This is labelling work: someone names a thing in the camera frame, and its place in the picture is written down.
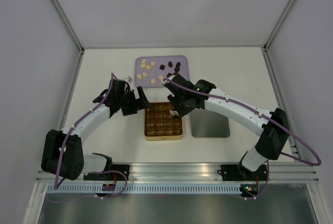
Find gold chocolate box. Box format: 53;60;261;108
144;102;183;141

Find right aluminium frame post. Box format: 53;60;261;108
262;0;297;52

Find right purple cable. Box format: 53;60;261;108
163;77;322;167

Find aluminium frame post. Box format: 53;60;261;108
262;0;297;52
50;0;85;54

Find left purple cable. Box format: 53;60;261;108
46;72;128;204

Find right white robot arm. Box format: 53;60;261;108
162;75;289;180

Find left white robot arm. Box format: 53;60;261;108
41;78;152;180

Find left aluminium frame post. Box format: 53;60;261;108
50;0;85;54

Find silver tin lid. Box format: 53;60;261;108
189;109;230;138

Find white slotted cable duct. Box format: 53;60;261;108
47;183;241;194

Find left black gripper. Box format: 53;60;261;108
118;87;151;116

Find aluminium mounting rail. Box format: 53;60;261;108
35;162;320;183

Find purple plastic tray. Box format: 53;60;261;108
134;55;189;88

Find purple cable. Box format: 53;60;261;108
163;77;322;167
46;72;128;204

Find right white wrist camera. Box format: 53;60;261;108
161;78;172;86

